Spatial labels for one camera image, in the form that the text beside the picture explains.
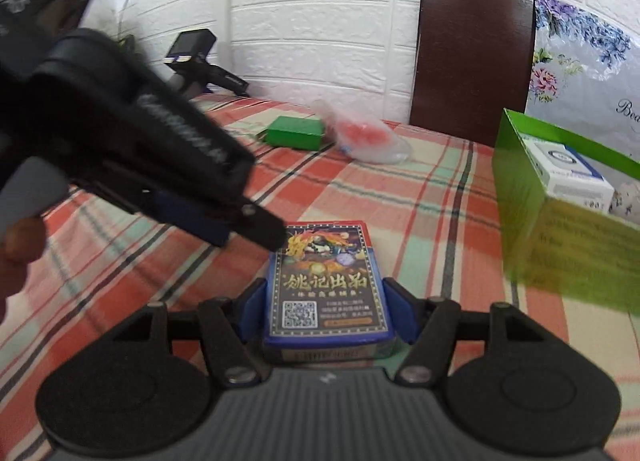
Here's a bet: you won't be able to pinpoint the white and blue box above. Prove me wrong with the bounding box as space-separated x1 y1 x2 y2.
525 138 616 214

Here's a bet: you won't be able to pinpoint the dark brown chair back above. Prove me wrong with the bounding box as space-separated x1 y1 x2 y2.
409 0 537 147

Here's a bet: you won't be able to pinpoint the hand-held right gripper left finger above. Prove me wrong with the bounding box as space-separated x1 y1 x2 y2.
102 278 271 388

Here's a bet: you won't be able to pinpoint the green and white cardboard box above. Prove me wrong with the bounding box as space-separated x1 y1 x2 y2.
492 108 640 314

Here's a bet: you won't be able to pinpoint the small green box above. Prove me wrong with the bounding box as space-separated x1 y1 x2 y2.
264 115 326 151

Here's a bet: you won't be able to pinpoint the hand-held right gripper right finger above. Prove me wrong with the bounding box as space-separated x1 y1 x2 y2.
381 278 548 387

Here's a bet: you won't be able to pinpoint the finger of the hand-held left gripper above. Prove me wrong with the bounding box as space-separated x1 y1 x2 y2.
150 190 232 248
229 202 290 251

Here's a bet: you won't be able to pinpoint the person's left hand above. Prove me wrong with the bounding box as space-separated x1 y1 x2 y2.
0 218 48 322

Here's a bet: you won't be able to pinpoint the playing card box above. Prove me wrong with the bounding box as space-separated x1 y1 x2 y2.
261 221 401 364

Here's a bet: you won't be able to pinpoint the white floral packet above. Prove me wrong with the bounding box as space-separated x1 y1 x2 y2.
609 180 640 227

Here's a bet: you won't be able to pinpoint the clear plastic bag red contents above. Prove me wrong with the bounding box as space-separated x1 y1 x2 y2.
311 98 413 165

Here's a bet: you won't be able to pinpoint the floral plastic bag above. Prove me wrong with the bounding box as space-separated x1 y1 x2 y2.
525 0 640 162

